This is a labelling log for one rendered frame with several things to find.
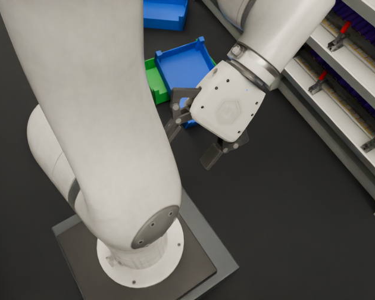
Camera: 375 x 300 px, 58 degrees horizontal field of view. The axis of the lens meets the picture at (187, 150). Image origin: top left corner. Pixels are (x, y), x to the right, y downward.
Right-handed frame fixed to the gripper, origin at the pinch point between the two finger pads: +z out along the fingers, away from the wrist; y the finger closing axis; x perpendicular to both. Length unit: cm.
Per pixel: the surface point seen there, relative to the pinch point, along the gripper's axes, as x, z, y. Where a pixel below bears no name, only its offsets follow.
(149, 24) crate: 120, -13, 15
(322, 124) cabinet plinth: 45, -22, 68
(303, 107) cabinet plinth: 55, -24, 64
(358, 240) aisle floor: 11, 1, 78
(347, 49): 36, -42, 45
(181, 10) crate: 127, -28, 26
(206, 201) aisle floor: 37, 22, 42
